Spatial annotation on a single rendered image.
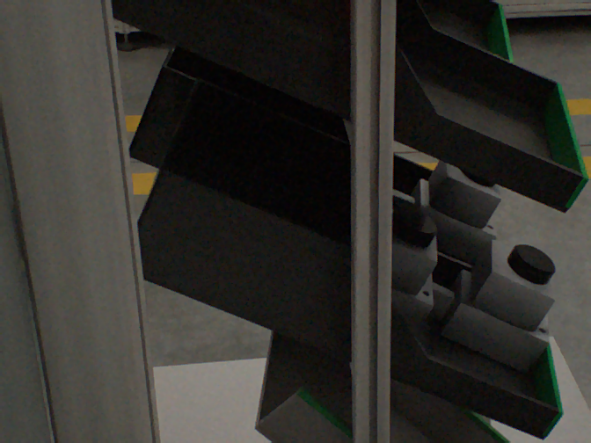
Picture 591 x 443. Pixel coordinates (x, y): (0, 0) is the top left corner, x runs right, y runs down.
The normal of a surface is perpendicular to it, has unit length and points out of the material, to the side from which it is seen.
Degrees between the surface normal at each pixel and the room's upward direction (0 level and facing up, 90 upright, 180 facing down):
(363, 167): 90
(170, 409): 0
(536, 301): 89
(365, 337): 90
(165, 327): 0
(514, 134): 25
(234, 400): 0
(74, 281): 90
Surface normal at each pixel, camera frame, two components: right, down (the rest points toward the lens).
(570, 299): -0.03, -0.87
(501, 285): -0.14, 0.48
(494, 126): 0.40, -0.78
